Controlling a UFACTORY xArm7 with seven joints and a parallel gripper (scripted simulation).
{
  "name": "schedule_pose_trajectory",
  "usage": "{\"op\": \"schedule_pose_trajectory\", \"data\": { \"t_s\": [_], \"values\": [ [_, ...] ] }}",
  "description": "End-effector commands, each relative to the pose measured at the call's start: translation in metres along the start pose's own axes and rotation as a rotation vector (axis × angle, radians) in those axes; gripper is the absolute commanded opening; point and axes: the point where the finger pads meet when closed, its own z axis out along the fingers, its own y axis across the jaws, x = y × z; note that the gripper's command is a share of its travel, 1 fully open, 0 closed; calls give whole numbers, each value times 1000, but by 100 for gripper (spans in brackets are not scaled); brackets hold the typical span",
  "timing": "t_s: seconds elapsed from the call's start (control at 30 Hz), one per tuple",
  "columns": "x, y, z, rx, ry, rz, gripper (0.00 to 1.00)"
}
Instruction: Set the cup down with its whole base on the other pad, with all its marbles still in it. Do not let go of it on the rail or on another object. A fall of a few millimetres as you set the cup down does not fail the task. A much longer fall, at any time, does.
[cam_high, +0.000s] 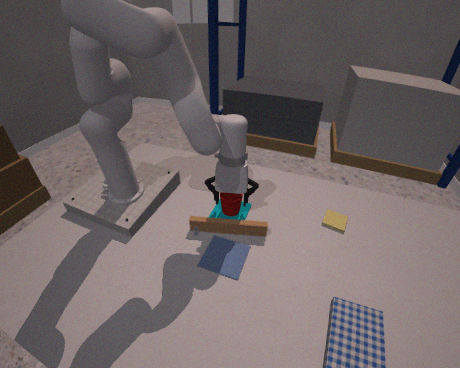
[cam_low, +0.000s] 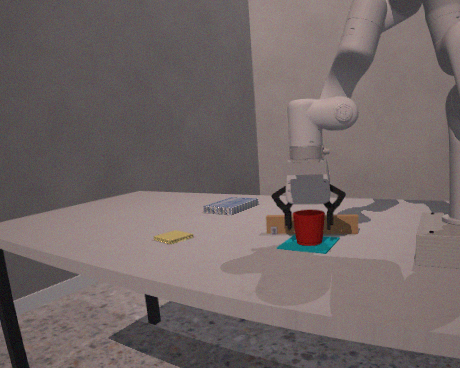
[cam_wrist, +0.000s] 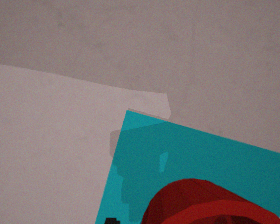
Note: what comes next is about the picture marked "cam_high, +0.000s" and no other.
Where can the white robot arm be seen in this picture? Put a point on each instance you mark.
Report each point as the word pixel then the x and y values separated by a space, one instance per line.
pixel 142 33

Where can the dark red cup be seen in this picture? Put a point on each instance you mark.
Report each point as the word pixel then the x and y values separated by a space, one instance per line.
pixel 230 203

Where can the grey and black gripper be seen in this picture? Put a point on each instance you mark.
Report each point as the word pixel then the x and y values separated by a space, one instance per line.
pixel 231 180

